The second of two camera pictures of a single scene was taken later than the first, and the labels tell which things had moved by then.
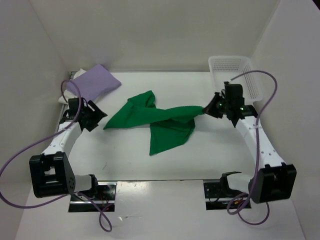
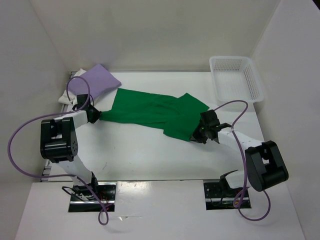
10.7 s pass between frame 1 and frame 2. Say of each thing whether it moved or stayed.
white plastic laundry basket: stayed
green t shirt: moved
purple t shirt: stayed
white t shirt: stayed
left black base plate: stayed
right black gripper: moved
